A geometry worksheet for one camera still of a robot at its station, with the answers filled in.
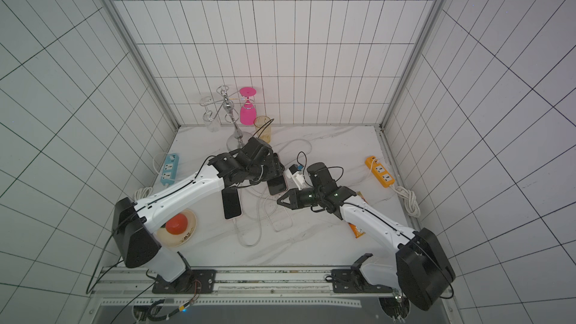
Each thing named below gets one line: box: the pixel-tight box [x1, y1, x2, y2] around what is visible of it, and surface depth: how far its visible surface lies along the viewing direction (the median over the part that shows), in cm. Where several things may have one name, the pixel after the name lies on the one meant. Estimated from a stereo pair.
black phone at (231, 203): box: [221, 186, 243, 220], surface depth 91 cm
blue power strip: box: [160, 153, 180, 186], surface depth 102 cm
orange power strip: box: [364, 155, 396, 189], surface depth 100 cm
